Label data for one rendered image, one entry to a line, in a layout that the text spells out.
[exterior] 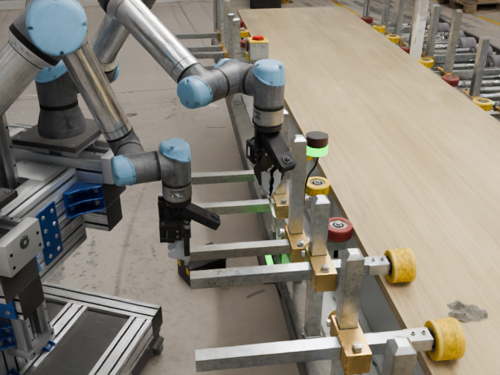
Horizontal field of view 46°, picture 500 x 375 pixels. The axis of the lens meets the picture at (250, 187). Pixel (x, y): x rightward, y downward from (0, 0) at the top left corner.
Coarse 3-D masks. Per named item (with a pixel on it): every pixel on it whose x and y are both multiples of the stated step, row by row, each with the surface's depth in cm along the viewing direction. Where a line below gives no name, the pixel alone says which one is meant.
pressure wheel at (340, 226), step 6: (330, 222) 162; (336, 222) 160; (342, 222) 162; (348, 222) 161; (330, 228) 158; (336, 228) 158; (342, 228) 158; (348, 228) 158; (330, 234) 158; (336, 234) 158; (342, 234) 158; (348, 234) 159; (330, 240) 160; (336, 240) 159; (342, 240) 159; (336, 252) 164
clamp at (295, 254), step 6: (288, 228) 165; (288, 234) 163; (294, 234) 163; (300, 234) 163; (294, 240) 160; (306, 240) 160; (294, 246) 157; (294, 252) 157; (300, 252) 157; (294, 258) 158; (300, 258) 158
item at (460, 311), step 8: (448, 304) 131; (456, 304) 130; (464, 304) 130; (472, 304) 130; (456, 312) 127; (464, 312) 128; (472, 312) 127; (480, 312) 128; (464, 320) 126; (472, 320) 127
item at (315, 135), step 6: (312, 132) 153; (318, 132) 153; (324, 132) 153; (312, 138) 149; (318, 138) 149; (324, 138) 150; (306, 162) 153; (312, 168) 156; (306, 180) 158; (306, 186) 158
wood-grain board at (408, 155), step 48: (288, 48) 322; (336, 48) 322; (384, 48) 322; (288, 96) 254; (336, 96) 254; (384, 96) 254; (432, 96) 254; (336, 144) 209; (384, 144) 209; (432, 144) 209; (480, 144) 209; (336, 192) 178; (384, 192) 178; (432, 192) 178; (480, 192) 178; (384, 240) 155; (432, 240) 155; (480, 240) 155; (384, 288) 138; (432, 288) 137; (480, 288) 137; (480, 336) 123
